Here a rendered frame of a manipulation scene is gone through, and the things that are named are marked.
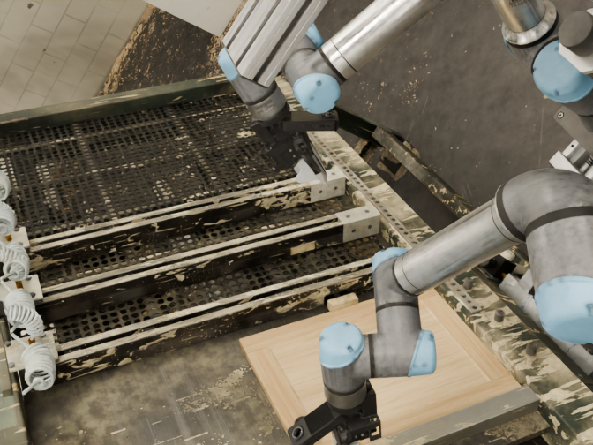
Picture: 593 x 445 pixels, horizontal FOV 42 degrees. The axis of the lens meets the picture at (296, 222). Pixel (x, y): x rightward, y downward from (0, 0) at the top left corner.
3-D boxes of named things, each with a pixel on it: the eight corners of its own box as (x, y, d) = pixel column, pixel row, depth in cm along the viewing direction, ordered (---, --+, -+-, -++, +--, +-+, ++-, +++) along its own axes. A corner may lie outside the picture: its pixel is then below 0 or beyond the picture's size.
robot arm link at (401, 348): (431, 303, 128) (365, 307, 129) (439, 369, 123) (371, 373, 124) (429, 317, 135) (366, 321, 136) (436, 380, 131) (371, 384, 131)
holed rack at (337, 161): (482, 310, 201) (482, 308, 201) (472, 313, 200) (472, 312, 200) (254, 68, 324) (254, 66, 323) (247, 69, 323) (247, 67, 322)
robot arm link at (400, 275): (555, 123, 99) (352, 256, 137) (571, 199, 94) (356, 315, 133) (618, 142, 104) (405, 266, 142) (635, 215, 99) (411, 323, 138)
